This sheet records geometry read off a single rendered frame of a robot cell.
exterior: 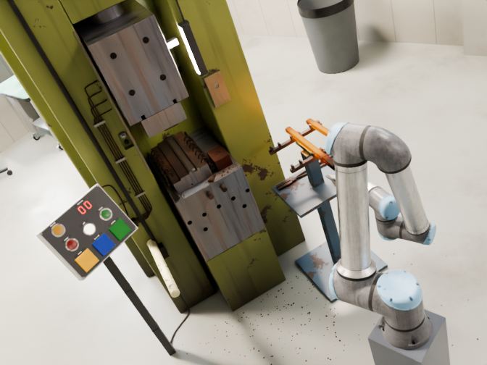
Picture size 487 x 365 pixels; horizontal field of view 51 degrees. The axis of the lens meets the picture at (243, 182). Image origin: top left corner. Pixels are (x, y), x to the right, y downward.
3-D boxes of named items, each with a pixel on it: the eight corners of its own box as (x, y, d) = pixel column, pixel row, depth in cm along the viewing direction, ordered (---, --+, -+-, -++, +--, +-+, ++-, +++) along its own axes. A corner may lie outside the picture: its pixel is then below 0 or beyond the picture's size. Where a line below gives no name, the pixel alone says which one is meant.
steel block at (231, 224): (265, 227, 283) (241, 166, 256) (206, 261, 277) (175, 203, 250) (227, 180, 327) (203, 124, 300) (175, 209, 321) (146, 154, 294)
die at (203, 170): (212, 175, 259) (206, 162, 254) (177, 194, 255) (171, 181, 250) (186, 141, 292) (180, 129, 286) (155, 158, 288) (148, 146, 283)
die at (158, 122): (187, 118, 237) (180, 101, 232) (148, 137, 234) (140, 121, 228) (161, 89, 270) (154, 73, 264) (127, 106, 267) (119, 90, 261)
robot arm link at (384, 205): (385, 226, 202) (382, 207, 196) (366, 210, 212) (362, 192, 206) (404, 214, 204) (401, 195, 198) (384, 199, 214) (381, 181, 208)
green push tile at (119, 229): (131, 230, 234) (120, 218, 233) (120, 241, 231) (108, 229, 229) (130, 230, 236) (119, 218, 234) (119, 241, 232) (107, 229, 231)
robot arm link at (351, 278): (368, 319, 191) (361, 135, 158) (327, 305, 201) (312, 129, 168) (385, 296, 201) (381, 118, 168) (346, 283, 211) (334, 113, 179)
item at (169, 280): (182, 295, 247) (178, 288, 244) (172, 300, 246) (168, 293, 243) (157, 243, 281) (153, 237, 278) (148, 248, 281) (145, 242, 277)
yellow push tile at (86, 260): (99, 260, 225) (88, 248, 223) (86, 272, 221) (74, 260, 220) (98, 261, 227) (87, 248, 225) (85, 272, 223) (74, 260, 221)
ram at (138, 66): (205, 87, 234) (172, 5, 210) (130, 126, 228) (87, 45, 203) (177, 61, 267) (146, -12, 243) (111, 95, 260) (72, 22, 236)
